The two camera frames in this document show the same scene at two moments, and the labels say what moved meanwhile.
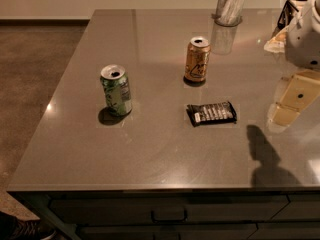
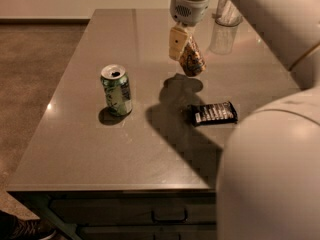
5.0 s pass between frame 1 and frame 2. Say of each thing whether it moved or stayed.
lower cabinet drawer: stayed
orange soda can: moved
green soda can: stayed
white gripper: moved
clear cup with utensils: stayed
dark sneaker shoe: stayed
